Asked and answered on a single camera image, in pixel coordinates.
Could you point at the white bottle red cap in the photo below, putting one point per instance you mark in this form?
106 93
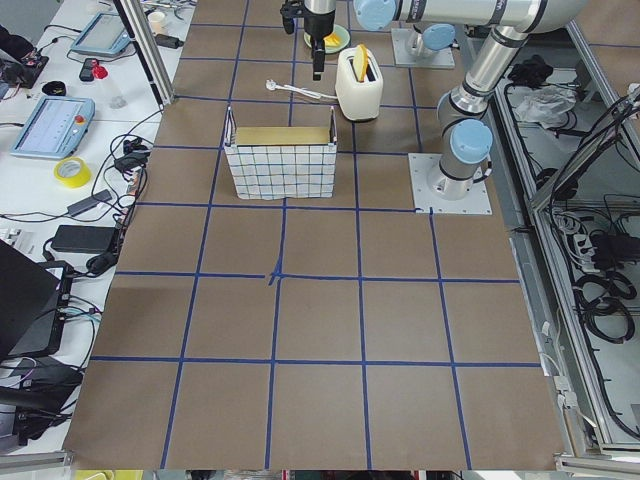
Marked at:
108 86

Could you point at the pale green plate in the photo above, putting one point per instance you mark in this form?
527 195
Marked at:
344 36

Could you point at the yellow toast slice in toaster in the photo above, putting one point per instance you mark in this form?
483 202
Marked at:
361 64

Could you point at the blue teach pendant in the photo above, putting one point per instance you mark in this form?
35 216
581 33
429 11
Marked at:
55 128
105 36

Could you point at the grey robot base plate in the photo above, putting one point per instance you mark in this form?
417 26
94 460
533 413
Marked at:
434 192

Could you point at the aluminium frame post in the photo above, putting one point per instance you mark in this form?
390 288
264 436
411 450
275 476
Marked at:
139 31

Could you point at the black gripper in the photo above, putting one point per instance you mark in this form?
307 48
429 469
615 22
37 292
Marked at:
319 26

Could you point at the wire basket shelf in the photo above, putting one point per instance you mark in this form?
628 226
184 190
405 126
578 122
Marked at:
278 162

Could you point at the black laptop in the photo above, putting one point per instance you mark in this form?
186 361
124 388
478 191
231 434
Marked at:
33 297

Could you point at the black power adapter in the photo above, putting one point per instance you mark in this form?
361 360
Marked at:
88 203

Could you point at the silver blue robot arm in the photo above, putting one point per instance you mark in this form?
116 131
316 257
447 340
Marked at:
466 139

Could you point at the black power brick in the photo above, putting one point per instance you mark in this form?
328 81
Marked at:
83 239

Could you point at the yellow tape roll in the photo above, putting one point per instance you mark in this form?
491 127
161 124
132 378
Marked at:
72 172

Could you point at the white toaster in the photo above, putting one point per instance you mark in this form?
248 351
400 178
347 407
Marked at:
358 101

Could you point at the blue teach pendant near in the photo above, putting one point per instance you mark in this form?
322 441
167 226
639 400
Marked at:
55 128

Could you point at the white paper cup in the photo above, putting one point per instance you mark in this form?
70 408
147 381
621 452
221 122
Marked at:
158 22

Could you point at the blue teach pendant far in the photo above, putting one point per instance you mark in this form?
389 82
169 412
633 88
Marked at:
105 36

